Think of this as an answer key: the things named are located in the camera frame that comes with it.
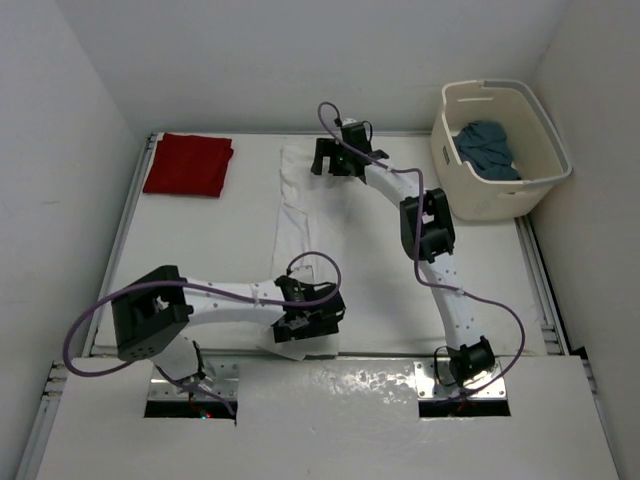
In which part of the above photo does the white t shirt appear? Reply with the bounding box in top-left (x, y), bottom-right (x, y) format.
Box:
top-left (253, 142), bottom-right (351, 364)

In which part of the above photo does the red polo t shirt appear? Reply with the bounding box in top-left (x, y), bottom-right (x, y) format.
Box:
top-left (143, 133), bottom-right (234, 198)

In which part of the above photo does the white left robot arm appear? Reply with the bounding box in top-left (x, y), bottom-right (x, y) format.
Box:
top-left (111, 265), bottom-right (346, 385)

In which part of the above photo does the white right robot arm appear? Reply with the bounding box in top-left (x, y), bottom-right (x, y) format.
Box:
top-left (311, 118), bottom-right (495, 387)

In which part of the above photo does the blue garment in basket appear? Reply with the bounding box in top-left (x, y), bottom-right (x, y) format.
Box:
top-left (454, 121), bottom-right (521, 181)

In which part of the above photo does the cream plastic laundry basket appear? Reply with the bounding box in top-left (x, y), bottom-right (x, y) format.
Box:
top-left (431, 80), bottom-right (573, 221)

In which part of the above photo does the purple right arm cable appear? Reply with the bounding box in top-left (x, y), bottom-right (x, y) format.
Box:
top-left (317, 101), bottom-right (527, 401)

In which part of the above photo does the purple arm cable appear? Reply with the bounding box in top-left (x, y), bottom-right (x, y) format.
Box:
top-left (317, 101), bottom-right (527, 401)
top-left (64, 251), bottom-right (344, 416)

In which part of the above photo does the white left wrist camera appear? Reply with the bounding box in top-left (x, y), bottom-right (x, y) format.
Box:
top-left (288, 265), bottom-right (315, 284)

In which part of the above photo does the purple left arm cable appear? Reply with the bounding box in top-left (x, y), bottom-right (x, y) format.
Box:
top-left (64, 251), bottom-right (344, 416)

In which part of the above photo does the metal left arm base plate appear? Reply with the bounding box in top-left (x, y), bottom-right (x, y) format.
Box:
top-left (148, 357), bottom-right (240, 402)

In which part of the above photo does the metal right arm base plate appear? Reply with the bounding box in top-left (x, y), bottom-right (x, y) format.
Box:
top-left (414, 357), bottom-right (508, 402)

